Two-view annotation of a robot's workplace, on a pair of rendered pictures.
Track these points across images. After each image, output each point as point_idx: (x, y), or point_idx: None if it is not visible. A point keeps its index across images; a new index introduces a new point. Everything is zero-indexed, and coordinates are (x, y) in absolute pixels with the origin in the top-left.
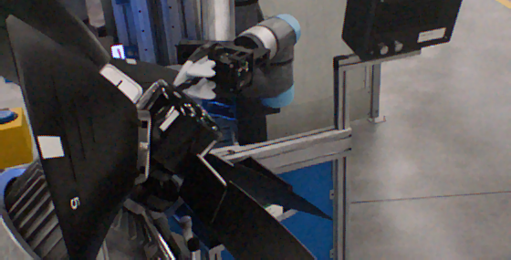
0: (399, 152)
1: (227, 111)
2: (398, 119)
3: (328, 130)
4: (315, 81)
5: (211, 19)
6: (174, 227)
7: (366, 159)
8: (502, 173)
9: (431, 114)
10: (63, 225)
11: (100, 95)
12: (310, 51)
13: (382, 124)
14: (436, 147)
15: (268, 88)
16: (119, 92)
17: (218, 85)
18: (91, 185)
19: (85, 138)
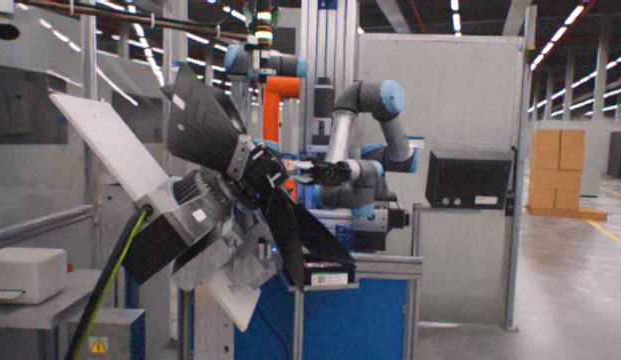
0: (520, 355)
1: (350, 244)
2: (530, 332)
3: (406, 255)
4: (455, 280)
5: (330, 158)
6: (286, 296)
7: (488, 352)
8: None
9: (562, 336)
10: (170, 125)
11: (216, 112)
12: (453, 255)
13: (514, 333)
14: (558, 359)
15: (355, 202)
16: (229, 121)
17: (314, 180)
18: (194, 134)
19: (198, 115)
